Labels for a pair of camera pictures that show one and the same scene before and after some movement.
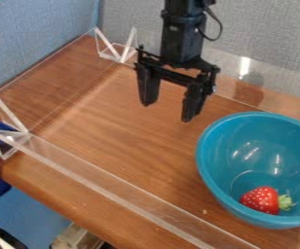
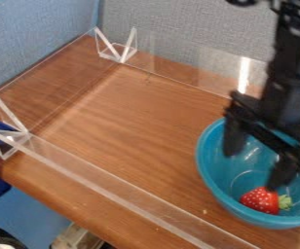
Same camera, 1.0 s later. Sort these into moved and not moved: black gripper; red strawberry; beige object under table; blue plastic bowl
Moved: black gripper
Not moved: red strawberry; beige object under table; blue plastic bowl
